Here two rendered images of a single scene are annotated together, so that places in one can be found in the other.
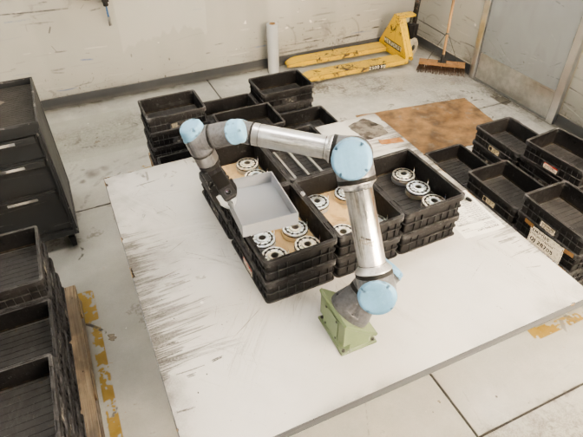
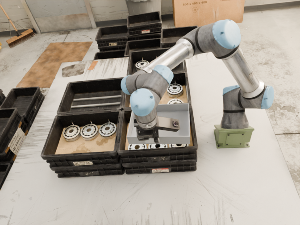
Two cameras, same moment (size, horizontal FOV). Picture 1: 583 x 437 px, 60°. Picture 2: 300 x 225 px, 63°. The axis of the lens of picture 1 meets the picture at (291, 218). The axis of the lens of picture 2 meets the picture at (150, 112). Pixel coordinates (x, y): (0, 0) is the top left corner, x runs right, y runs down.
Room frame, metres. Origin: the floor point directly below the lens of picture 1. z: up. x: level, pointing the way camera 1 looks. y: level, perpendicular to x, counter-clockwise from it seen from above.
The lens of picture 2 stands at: (1.03, 0.75, 1.92)
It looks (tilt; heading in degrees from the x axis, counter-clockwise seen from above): 46 degrees down; 304
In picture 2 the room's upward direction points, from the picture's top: 10 degrees counter-clockwise
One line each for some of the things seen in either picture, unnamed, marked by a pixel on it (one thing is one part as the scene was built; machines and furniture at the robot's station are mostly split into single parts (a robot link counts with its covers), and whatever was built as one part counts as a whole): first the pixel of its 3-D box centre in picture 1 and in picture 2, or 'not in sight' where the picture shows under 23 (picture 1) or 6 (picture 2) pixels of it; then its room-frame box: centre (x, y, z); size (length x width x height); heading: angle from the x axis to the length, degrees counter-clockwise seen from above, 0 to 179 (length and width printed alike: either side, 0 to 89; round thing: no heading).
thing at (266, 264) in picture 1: (279, 221); (156, 128); (1.48, 0.05, 0.92); 0.40 x 0.30 x 0.02; 26
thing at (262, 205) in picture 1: (258, 202); (159, 122); (1.41, 0.12, 1.07); 0.27 x 0.20 x 0.05; 21
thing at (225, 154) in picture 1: (242, 178); (86, 139); (1.84, 0.22, 0.87); 0.40 x 0.30 x 0.11; 26
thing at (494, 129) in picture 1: (507, 156); (115, 43); (2.84, -1.45, 0.31); 0.40 x 0.30 x 0.34; 24
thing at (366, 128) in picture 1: (367, 127); (72, 69); (2.55, -0.44, 0.71); 0.22 x 0.19 x 0.01; 24
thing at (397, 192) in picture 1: (405, 190); (157, 68); (1.74, -0.49, 0.87); 0.40 x 0.30 x 0.11; 26
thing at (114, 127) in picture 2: not in sight; (107, 129); (1.77, 0.11, 0.86); 0.10 x 0.10 x 0.01
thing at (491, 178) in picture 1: (503, 205); (145, 60); (2.31, -1.25, 0.31); 0.40 x 0.30 x 0.34; 24
